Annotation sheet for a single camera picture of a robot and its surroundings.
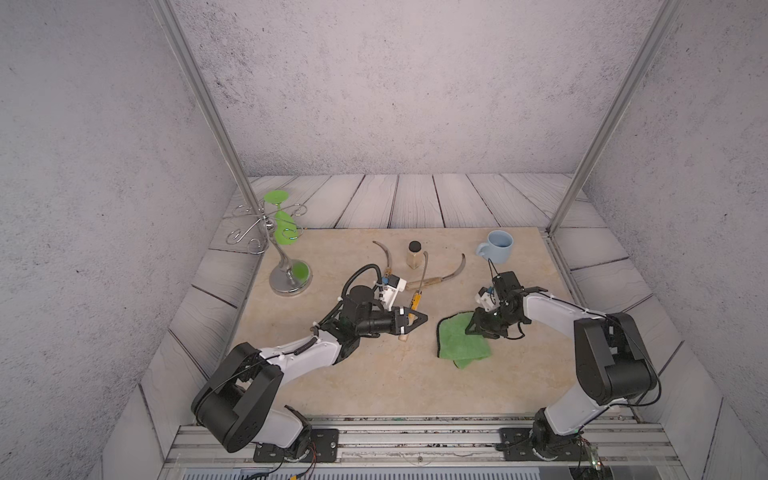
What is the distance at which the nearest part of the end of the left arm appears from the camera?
0.71 meters

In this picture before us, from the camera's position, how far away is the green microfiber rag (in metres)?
0.86

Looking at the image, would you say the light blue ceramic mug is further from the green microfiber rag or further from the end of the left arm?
the end of the left arm

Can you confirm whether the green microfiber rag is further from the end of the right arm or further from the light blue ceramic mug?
the light blue ceramic mug

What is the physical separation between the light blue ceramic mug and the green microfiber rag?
0.30 metres

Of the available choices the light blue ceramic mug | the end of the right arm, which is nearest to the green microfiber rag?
the end of the right arm

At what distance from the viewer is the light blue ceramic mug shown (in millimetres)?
1099

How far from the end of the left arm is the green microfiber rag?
0.16 meters

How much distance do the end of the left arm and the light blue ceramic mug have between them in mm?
443

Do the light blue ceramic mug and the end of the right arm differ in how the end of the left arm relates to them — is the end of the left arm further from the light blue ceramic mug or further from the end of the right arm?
the light blue ceramic mug
